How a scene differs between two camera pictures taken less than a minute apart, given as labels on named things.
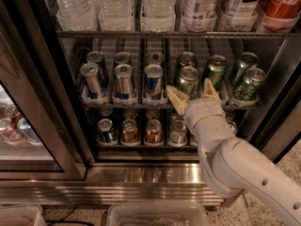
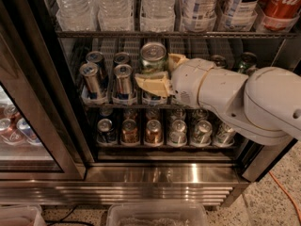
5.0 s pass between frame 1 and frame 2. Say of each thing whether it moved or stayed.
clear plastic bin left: stayed
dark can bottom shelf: stayed
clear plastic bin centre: stayed
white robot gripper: moved
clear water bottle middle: stayed
